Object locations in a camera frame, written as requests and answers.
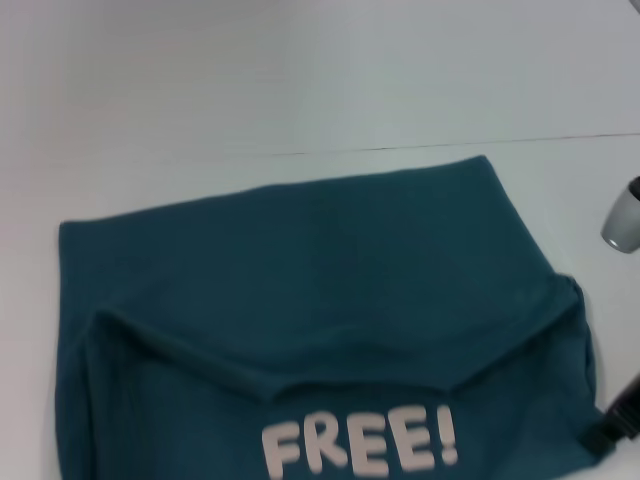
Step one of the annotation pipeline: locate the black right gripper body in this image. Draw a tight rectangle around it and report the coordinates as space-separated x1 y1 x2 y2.
579 372 640 455

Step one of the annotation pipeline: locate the teal blue shirt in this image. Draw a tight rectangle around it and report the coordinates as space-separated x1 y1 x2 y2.
58 154 617 480

